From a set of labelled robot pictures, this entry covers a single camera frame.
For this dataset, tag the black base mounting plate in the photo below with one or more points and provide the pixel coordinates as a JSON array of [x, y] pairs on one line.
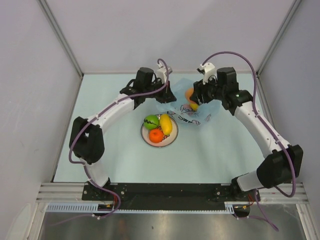
[[178, 196]]

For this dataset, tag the light blue cable duct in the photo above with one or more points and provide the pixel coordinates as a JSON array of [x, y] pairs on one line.
[[97, 208]]

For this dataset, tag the green fake watermelon ball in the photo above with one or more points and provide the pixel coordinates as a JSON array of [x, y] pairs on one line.
[[151, 122]]

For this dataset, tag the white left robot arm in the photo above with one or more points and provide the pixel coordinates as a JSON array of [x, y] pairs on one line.
[[87, 134]]

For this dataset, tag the yellow fake banana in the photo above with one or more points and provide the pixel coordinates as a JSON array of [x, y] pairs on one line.
[[194, 106]]

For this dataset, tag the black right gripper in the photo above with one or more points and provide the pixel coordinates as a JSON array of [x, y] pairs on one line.
[[199, 89]]

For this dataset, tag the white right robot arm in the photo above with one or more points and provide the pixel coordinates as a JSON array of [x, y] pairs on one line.
[[282, 161]]

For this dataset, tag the pink fake peach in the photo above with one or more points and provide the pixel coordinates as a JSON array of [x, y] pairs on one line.
[[188, 94]]

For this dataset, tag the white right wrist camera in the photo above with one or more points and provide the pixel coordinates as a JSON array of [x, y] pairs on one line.
[[208, 70]]

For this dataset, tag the round white printed plate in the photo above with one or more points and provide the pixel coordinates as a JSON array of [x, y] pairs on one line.
[[167, 140]]

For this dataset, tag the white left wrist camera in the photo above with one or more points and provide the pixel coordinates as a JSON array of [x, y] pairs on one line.
[[162, 72]]

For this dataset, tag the orange fake fruit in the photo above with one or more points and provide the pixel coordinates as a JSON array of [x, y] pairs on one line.
[[156, 135]]

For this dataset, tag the light blue cartoon plastic bag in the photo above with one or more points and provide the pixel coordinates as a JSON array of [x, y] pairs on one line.
[[181, 110]]

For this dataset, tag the aluminium frame rail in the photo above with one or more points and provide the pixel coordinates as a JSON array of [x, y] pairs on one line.
[[68, 192]]

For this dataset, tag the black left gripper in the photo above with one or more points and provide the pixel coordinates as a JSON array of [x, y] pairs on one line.
[[167, 96]]

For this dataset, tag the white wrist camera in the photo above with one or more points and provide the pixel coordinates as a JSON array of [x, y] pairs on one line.
[[208, 70], [162, 72]]

